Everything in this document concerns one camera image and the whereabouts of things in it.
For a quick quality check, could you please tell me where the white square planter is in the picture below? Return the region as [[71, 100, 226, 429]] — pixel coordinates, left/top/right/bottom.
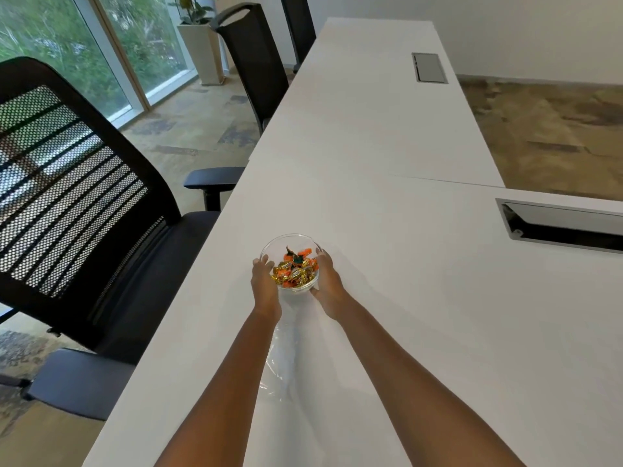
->
[[177, 21, 227, 86]]

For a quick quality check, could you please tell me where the closed grey cable hatch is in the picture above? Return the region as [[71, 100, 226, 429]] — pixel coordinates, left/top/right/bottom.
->
[[412, 52, 449, 84]]

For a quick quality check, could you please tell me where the clear plastic bag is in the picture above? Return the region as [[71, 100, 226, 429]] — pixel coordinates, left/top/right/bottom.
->
[[259, 292, 317, 406]]

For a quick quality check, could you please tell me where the large glass window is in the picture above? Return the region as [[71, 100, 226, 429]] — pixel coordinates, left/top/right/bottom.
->
[[0, 0, 198, 129]]

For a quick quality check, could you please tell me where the black mesh office chair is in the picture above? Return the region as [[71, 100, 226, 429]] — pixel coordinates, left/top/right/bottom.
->
[[278, 0, 317, 73], [210, 2, 291, 137], [0, 56, 246, 422]]

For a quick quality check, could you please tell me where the green potted plant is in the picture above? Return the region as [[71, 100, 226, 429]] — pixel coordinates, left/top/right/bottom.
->
[[167, 0, 218, 26]]

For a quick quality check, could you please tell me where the person's left forearm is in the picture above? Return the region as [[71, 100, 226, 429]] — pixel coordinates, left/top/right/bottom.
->
[[155, 306, 282, 467]]

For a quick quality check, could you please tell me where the clear glass bowl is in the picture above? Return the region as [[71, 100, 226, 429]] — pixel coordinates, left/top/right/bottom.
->
[[260, 233, 323, 292]]

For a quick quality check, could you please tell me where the pile of wrapped candies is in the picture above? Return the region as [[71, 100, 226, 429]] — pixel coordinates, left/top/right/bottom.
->
[[271, 246, 317, 289]]

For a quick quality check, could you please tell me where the person's right forearm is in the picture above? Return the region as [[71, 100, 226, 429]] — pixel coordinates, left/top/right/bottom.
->
[[335, 295, 526, 467]]

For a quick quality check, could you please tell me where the open grey cable hatch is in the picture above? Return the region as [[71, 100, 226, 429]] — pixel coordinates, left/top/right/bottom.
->
[[495, 198, 623, 253]]

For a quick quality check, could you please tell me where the person's right hand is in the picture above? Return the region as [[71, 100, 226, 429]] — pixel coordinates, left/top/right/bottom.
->
[[310, 247, 353, 321]]

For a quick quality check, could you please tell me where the person's left hand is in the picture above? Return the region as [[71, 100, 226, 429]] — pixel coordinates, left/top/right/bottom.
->
[[250, 255, 282, 322]]

